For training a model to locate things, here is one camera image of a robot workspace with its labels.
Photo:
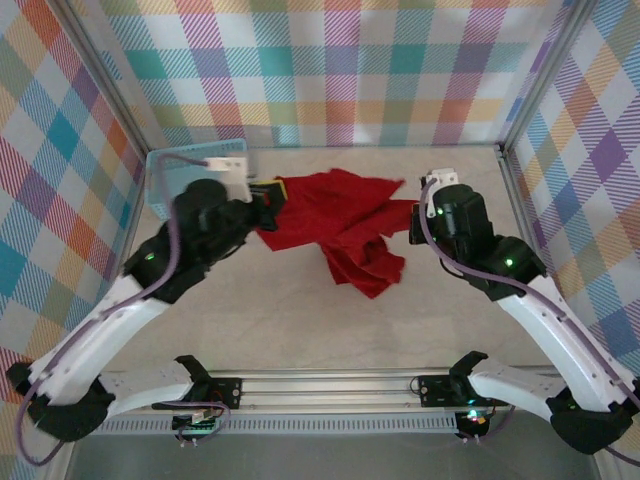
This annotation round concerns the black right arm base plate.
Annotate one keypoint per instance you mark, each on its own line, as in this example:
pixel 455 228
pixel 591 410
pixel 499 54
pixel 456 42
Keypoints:
pixel 432 390

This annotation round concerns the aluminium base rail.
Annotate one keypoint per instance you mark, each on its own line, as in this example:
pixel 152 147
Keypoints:
pixel 325 390

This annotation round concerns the aluminium table side rail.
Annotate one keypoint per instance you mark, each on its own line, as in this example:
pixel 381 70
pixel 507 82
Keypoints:
pixel 131 225
pixel 526 225

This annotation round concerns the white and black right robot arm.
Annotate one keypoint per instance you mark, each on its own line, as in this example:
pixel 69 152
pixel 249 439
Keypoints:
pixel 550 320

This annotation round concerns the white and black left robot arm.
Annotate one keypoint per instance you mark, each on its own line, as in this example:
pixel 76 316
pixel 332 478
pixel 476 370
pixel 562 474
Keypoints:
pixel 115 320

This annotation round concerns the aluminium lower frame bar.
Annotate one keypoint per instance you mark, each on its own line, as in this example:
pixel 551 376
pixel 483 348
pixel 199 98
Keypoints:
pixel 62 462
pixel 606 470

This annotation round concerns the red t-shirt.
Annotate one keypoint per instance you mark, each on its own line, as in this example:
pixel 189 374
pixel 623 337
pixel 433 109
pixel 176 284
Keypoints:
pixel 340 215

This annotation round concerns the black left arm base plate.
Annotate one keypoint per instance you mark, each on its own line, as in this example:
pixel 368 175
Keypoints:
pixel 230 392

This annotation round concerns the aluminium frame post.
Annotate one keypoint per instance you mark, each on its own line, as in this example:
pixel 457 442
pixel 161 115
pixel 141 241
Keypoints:
pixel 107 80
pixel 545 75

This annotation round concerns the light blue plastic basket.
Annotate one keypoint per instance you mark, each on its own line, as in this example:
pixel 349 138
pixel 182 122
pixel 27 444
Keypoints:
pixel 200 150

